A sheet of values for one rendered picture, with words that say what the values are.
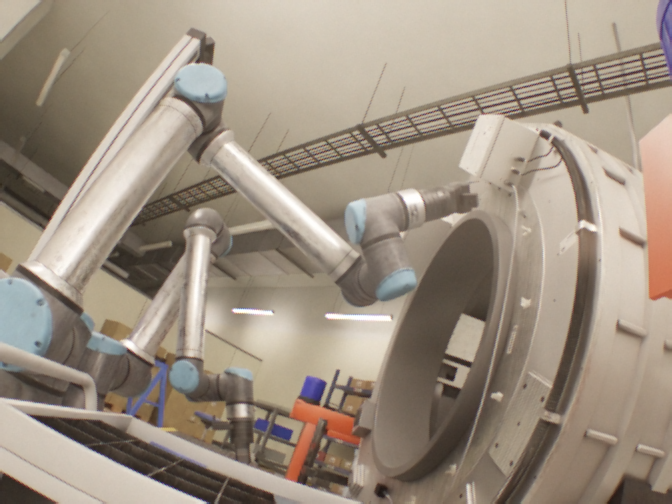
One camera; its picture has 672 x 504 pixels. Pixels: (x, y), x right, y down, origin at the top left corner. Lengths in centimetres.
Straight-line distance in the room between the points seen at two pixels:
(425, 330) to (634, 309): 106
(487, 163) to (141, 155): 84
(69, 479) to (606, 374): 71
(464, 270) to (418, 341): 33
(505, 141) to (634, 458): 81
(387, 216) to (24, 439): 77
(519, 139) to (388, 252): 52
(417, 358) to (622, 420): 107
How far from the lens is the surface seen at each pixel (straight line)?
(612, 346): 77
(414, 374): 170
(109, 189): 84
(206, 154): 106
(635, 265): 85
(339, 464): 721
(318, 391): 230
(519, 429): 79
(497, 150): 120
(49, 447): 39
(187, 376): 129
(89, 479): 38
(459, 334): 179
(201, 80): 97
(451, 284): 167
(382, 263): 90
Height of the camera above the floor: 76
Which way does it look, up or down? 24 degrees up
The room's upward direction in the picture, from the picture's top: 21 degrees clockwise
